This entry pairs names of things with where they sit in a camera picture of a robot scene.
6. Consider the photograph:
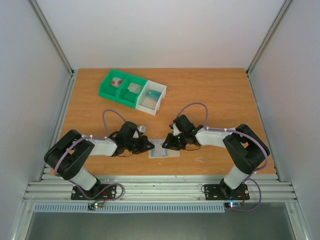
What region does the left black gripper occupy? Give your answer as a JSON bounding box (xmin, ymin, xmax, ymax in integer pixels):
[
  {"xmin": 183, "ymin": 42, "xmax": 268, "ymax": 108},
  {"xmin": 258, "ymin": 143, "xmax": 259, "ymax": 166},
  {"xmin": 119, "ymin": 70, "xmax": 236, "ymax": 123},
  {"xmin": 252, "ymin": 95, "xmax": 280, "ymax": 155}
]
[{"xmin": 125, "ymin": 135, "xmax": 155, "ymax": 155}]

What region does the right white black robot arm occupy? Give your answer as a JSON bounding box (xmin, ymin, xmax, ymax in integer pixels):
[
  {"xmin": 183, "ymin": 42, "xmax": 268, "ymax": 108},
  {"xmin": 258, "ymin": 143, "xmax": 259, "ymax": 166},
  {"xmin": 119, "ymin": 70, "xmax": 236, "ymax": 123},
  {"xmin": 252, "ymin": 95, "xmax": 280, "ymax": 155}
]
[{"xmin": 162, "ymin": 114, "xmax": 270, "ymax": 200}]

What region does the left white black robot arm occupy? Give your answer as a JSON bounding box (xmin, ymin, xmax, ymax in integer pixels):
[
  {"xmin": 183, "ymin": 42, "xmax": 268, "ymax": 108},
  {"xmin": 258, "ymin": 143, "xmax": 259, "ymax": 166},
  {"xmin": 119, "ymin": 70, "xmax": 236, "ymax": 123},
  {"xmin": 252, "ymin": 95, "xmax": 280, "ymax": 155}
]
[{"xmin": 44, "ymin": 121, "xmax": 155, "ymax": 200}]

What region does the teal card in bin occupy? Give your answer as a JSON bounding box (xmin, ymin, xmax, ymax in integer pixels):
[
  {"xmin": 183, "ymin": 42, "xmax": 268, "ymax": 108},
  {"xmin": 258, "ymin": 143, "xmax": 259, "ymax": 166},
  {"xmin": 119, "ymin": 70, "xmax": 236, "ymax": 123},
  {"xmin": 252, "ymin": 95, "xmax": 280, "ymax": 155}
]
[{"xmin": 146, "ymin": 89, "xmax": 162, "ymax": 101}]

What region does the grey card in bin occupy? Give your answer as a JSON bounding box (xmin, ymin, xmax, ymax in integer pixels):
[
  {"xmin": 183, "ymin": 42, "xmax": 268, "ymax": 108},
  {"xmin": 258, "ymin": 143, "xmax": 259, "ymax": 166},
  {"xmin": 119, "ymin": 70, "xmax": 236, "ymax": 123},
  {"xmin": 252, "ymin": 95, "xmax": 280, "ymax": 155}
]
[{"xmin": 127, "ymin": 82, "xmax": 142, "ymax": 94}]

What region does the card with red circles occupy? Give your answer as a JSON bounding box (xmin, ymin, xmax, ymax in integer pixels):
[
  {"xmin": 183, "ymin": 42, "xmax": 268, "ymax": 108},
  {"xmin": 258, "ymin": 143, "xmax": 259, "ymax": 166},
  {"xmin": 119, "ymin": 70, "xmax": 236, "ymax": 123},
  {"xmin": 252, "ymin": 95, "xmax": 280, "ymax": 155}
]
[{"xmin": 110, "ymin": 77, "xmax": 123, "ymax": 88}]

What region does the white bin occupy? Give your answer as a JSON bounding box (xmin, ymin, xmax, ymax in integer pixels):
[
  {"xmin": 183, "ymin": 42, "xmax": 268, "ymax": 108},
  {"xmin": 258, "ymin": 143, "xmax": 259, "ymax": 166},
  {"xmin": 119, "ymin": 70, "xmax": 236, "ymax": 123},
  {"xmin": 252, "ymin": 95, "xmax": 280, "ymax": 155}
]
[{"xmin": 135, "ymin": 80, "xmax": 167, "ymax": 116}]

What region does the green bin middle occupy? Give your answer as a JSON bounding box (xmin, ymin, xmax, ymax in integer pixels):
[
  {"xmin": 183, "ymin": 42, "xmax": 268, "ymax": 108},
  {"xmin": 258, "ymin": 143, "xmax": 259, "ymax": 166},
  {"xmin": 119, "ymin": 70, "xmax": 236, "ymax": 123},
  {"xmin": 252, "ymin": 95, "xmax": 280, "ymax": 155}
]
[{"xmin": 118, "ymin": 74, "xmax": 147, "ymax": 109}]

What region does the green bin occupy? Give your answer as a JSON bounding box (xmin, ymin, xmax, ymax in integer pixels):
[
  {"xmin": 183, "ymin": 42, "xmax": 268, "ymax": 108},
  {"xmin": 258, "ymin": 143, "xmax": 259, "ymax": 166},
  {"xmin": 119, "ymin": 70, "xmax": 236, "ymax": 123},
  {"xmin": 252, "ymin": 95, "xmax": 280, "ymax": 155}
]
[
  {"xmin": 118, "ymin": 74, "xmax": 147, "ymax": 109},
  {"xmin": 98, "ymin": 69, "xmax": 129, "ymax": 102}
]

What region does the green bin far left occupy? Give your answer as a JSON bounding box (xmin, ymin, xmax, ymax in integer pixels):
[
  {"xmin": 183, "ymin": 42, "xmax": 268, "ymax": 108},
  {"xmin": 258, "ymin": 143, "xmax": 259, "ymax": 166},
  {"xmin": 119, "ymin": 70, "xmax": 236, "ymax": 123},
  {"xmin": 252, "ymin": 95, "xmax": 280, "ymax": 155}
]
[{"xmin": 98, "ymin": 69, "xmax": 129, "ymax": 102}]

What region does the left controller board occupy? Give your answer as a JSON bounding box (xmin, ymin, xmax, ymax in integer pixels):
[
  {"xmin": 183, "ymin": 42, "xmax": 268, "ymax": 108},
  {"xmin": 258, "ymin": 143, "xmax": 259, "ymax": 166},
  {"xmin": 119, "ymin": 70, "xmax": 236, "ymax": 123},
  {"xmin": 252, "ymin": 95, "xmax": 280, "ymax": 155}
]
[{"xmin": 87, "ymin": 202, "xmax": 104, "ymax": 211}]

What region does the controller board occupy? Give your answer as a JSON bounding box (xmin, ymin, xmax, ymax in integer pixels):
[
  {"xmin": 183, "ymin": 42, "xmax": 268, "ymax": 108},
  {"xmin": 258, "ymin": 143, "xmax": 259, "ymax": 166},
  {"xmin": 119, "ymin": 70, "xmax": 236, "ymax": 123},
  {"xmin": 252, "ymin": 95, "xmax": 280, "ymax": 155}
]
[
  {"xmin": 225, "ymin": 201, "xmax": 242, "ymax": 209},
  {"xmin": 87, "ymin": 202, "xmax": 104, "ymax": 211}
]

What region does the right controller board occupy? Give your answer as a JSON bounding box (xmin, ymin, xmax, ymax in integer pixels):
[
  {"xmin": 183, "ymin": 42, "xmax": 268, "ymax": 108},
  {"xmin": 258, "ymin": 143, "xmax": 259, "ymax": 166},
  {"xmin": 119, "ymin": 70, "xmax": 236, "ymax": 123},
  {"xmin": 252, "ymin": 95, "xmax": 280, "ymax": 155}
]
[{"xmin": 225, "ymin": 201, "xmax": 242, "ymax": 209}]

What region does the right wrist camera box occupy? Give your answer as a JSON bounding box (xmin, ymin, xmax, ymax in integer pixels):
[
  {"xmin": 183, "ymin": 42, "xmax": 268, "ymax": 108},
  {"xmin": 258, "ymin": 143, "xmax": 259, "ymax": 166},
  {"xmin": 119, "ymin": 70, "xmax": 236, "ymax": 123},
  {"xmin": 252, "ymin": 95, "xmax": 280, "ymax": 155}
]
[{"xmin": 169, "ymin": 123, "xmax": 181, "ymax": 136}]

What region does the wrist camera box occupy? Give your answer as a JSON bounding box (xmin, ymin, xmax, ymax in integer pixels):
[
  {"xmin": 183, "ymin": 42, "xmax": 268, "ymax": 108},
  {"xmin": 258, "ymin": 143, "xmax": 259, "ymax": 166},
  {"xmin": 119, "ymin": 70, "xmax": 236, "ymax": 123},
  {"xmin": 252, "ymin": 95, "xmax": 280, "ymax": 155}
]
[
  {"xmin": 137, "ymin": 125, "xmax": 146, "ymax": 134},
  {"xmin": 169, "ymin": 123, "xmax": 181, "ymax": 136}
]

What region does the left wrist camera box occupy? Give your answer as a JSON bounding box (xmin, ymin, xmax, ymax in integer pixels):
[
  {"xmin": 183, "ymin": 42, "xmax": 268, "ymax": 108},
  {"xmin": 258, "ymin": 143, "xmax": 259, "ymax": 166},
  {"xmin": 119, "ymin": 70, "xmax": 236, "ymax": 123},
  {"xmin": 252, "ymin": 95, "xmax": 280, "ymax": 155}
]
[{"xmin": 137, "ymin": 125, "xmax": 146, "ymax": 134}]

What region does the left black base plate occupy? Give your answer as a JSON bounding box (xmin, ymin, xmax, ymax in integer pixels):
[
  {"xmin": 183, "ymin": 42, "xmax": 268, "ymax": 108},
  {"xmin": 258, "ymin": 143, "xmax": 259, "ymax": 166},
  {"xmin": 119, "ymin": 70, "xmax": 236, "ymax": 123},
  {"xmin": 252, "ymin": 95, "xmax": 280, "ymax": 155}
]
[{"xmin": 70, "ymin": 183, "xmax": 117, "ymax": 201}]

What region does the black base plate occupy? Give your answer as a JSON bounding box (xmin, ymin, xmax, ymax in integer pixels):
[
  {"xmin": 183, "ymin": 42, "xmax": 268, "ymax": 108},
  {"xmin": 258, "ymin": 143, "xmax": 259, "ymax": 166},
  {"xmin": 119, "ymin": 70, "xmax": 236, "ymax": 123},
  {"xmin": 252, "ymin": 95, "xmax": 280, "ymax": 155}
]
[
  {"xmin": 70, "ymin": 183, "xmax": 117, "ymax": 201},
  {"xmin": 201, "ymin": 184, "xmax": 250, "ymax": 201}
]

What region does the grey slotted cable duct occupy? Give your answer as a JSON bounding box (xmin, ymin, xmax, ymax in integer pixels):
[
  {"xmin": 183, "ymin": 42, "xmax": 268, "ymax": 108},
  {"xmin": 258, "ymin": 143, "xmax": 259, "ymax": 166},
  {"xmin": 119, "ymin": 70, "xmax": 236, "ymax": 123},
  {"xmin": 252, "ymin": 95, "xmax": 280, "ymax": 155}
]
[{"xmin": 33, "ymin": 202, "xmax": 225, "ymax": 214}]

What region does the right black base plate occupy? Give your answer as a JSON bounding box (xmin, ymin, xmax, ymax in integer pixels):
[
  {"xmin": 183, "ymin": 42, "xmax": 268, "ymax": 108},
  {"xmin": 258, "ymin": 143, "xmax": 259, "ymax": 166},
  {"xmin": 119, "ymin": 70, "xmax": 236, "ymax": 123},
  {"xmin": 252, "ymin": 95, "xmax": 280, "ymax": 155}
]
[{"xmin": 201, "ymin": 184, "xmax": 250, "ymax": 201}]

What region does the aluminium front rail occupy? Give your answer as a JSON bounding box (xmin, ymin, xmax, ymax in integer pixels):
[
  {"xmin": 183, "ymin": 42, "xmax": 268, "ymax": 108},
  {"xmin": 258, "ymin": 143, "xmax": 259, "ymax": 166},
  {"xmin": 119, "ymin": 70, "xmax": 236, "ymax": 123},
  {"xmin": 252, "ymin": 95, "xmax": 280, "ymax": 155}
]
[{"xmin": 22, "ymin": 159, "xmax": 298, "ymax": 203}]

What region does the left aluminium frame post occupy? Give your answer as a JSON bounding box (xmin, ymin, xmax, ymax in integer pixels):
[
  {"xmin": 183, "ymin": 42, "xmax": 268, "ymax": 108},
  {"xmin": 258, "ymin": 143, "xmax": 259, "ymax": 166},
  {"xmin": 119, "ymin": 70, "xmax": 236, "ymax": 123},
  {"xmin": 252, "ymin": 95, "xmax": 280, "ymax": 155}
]
[{"xmin": 28, "ymin": 0, "xmax": 74, "ymax": 76}]

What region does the aluminium frame post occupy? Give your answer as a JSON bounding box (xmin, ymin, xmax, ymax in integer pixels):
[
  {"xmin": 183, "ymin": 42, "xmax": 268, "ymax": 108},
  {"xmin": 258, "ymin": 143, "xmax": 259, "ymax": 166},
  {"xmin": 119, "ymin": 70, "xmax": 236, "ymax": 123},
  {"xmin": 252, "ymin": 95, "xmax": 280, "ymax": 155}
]
[
  {"xmin": 28, "ymin": 0, "xmax": 74, "ymax": 76},
  {"xmin": 245, "ymin": 0, "xmax": 294, "ymax": 78}
]

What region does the right aluminium frame post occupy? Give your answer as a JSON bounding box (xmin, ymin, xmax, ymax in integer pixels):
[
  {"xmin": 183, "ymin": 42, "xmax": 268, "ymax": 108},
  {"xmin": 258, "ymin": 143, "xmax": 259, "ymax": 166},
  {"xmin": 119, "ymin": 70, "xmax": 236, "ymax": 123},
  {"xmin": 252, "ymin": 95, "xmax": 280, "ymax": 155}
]
[{"xmin": 245, "ymin": 0, "xmax": 294, "ymax": 78}]

